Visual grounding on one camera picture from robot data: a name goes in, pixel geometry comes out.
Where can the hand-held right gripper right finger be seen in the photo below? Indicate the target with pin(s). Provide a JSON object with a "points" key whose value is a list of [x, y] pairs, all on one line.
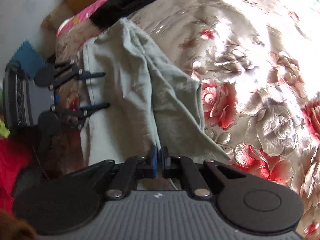
{"points": [[165, 159]]}

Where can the yellow-green cloth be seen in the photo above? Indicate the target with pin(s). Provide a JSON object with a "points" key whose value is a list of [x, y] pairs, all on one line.
{"points": [[3, 128]]}

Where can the floral bedspread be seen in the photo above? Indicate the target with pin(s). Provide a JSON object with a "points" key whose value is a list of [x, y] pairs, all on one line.
{"points": [[250, 55]]}

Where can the blue zigzag-edged mat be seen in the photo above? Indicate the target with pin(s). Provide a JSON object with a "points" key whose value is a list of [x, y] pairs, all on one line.
{"points": [[27, 53]]}

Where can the green pants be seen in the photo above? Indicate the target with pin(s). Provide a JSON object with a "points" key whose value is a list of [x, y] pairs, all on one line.
{"points": [[125, 92]]}

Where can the brown fuzzy cloth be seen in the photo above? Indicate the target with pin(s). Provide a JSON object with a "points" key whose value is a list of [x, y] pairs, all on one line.
{"points": [[12, 226]]}

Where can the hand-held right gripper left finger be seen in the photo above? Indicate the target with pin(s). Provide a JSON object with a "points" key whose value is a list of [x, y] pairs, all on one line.
{"points": [[154, 159]]}

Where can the red garment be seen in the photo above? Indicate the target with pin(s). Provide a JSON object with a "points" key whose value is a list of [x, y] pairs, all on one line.
{"points": [[12, 170]]}

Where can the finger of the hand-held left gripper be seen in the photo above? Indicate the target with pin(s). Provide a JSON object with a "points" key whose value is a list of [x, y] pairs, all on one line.
{"points": [[96, 107], [93, 74]]}

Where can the black cloth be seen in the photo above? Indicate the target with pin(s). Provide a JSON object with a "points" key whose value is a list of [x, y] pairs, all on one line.
{"points": [[117, 7]]}

